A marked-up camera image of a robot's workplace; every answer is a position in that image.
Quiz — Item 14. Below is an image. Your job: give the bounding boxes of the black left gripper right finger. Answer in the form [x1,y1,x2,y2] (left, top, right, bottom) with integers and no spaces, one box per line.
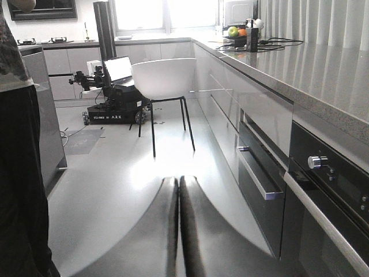
[179,175,288,276]

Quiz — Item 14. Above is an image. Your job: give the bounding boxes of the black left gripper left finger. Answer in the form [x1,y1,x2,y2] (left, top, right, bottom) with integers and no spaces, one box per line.
[75,177,178,276]

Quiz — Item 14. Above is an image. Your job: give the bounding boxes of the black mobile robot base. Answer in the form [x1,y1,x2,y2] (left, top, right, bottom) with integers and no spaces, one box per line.
[69,65,149,125]

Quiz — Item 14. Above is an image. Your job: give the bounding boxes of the green apple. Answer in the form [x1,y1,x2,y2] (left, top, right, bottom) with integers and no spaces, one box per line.
[227,26,239,38]

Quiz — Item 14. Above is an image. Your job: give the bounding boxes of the built-in black oven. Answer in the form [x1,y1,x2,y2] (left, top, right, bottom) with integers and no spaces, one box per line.
[280,123,368,276]

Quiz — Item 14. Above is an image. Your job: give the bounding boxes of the person in dark trousers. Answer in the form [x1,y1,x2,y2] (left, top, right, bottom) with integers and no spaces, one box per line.
[1,15,60,276]

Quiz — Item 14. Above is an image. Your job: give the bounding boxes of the grey floor mat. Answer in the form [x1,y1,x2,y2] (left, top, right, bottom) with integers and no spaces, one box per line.
[64,129,104,155]

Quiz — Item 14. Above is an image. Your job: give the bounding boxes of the white shell chair black legs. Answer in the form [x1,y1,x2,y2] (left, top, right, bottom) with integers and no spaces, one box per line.
[131,58,196,155]

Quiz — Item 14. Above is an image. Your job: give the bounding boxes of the open laptop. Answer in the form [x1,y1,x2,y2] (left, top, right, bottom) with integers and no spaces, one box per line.
[103,55,134,87]

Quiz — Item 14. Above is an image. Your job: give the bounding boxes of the black pillar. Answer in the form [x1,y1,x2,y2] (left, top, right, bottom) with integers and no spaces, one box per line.
[93,1,116,61]

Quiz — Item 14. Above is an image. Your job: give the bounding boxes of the black fruit bowl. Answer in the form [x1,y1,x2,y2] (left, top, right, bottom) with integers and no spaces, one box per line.
[223,36,247,48]

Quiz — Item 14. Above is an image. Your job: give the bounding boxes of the orange fruit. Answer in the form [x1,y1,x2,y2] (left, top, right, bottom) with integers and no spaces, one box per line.
[238,29,247,37]

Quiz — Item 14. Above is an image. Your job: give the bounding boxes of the black box on counter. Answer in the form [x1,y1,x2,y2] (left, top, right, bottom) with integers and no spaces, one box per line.
[247,28,259,53]

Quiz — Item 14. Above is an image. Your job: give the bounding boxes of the grey cabinet at left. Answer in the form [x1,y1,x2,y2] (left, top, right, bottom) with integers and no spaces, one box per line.
[20,45,67,195]

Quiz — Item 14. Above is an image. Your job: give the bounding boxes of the black cable on counter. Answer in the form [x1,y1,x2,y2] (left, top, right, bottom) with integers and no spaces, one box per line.
[215,37,304,53]

